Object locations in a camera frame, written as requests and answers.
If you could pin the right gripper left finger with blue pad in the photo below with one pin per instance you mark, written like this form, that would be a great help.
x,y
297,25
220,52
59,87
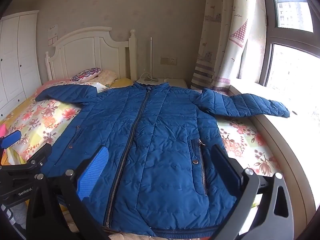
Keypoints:
x,y
56,210

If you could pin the white wardrobe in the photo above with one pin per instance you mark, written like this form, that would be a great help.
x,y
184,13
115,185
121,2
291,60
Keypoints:
x,y
19,67

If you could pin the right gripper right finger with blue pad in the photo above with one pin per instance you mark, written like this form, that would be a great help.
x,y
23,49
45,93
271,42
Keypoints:
x,y
274,217

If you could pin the purple patterned pillow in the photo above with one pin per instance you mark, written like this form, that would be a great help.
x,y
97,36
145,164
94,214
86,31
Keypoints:
x,y
86,75

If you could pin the slim white desk lamp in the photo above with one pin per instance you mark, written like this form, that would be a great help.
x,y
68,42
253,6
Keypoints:
x,y
149,75

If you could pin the blue quilted puffer jacket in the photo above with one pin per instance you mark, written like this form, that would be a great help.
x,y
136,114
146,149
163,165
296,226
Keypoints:
x,y
160,179

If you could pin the peach patterned pillow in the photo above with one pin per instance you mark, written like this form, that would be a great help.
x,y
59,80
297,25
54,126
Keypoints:
x,y
106,78

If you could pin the wall paper note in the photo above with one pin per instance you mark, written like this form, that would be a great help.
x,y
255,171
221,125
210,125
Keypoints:
x,y
52,34

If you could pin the white wooden headboard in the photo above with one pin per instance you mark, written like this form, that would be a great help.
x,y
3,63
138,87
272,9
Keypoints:
x,y
93,47

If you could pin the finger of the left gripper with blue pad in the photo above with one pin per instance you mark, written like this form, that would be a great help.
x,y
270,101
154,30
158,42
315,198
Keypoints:
x,y
41,156
10,139

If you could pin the white bedside table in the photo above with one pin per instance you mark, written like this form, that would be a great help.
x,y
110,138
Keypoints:
x,y
172,82

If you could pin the floral bed quilt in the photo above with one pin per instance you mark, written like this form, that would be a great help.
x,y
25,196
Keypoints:
x,y
43,122

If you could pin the yellow pillow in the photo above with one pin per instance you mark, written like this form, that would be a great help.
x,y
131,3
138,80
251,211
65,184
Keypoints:
x,y
120,83

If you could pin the wall power socket plate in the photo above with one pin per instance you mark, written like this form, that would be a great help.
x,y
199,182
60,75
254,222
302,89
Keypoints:
x,y
171,61

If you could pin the dark framed window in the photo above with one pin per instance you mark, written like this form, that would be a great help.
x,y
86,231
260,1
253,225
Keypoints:
x,y
292,44

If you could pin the patterned window curtain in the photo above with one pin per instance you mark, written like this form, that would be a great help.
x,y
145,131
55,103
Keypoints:
x,y
232,44

